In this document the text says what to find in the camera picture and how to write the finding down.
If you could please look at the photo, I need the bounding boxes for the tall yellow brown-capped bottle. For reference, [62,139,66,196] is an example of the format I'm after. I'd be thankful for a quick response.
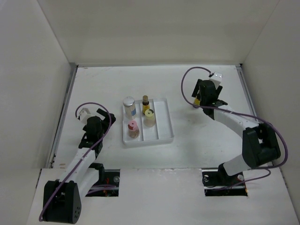
[193,94,200,108]

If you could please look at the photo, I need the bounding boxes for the white bottle silver cap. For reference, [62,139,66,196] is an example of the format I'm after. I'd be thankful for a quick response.
[123,96,136,120]

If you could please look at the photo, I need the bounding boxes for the pink-capped spice jar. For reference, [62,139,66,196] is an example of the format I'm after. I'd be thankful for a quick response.
[127,120,140,139]

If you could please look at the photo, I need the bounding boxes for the small yellow brown-capped bottle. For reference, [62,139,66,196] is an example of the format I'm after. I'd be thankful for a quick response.
[142,95,150,114]

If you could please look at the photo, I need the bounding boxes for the yellow-capped spice jar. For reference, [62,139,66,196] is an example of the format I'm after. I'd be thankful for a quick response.
[144,109,156,127]

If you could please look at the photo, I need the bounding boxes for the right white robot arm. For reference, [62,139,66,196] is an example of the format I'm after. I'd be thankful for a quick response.
[110,75,281,186]

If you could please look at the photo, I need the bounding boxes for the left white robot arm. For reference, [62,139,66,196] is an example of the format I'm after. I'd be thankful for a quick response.
[39,108,116,224]

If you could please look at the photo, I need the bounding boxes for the white three-compartment tray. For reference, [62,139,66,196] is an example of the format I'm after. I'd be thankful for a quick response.
[122,98,174,148]

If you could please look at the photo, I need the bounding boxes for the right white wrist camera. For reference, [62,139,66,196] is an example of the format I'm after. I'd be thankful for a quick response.
[209,72,223,89]

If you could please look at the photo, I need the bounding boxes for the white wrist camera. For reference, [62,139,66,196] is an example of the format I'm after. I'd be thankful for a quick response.
[209,72,223,89]
[78,108,92,125]

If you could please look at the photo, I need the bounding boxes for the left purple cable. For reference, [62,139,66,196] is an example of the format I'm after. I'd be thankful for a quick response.
[37,102,113,222]

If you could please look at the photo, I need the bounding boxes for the purple cable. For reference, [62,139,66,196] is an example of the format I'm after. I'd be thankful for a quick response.
[37,102,113,222]
[181,67,289,189]

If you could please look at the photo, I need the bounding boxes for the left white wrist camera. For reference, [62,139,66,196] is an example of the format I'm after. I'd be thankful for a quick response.
[78,108,92,125]

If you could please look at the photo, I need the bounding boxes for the right aluminium frame rail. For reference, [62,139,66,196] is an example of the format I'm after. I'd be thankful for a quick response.
[235,64,257,116]

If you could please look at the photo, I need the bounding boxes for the aluminium frame rail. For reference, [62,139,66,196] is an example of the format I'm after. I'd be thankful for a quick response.
[235,64,257,116]
[45,62,78,168]

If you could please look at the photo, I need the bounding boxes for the left aluminium frame rail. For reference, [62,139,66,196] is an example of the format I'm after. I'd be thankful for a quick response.
[45,62,78,168]

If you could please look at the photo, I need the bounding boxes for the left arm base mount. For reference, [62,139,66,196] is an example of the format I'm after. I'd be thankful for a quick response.
[86,163,120,197]

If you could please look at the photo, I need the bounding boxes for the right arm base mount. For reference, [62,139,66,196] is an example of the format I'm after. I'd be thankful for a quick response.
[202,168,248,197]

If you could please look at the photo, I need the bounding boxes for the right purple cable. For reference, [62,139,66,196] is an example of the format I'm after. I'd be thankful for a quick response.
[181,67,289,189]

